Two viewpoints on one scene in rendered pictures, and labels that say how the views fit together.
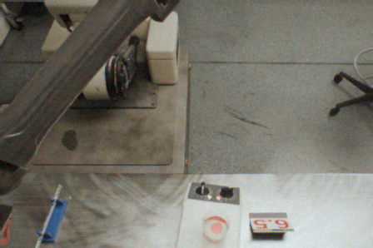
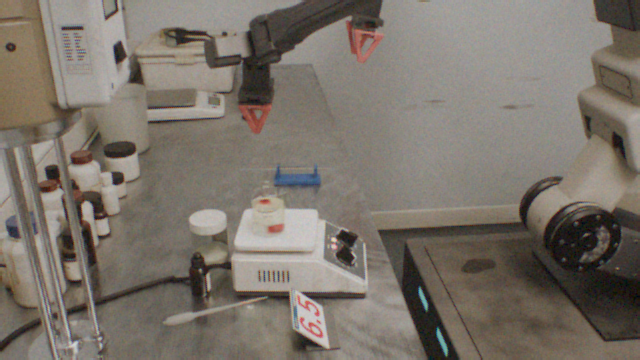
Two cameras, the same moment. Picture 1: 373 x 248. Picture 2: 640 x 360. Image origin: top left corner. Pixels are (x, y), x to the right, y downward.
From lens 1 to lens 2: 86 cm
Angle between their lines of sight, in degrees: 68
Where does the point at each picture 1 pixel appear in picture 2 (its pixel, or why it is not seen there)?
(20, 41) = not seen: outside the picture
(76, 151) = (461, 274)
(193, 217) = (292, 215)
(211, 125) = not seen: outside the picture
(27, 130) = (287, 15)
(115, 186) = (347, 205)
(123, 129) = (530, 311)
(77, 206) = (316, 189)
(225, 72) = not seen: outside the picture
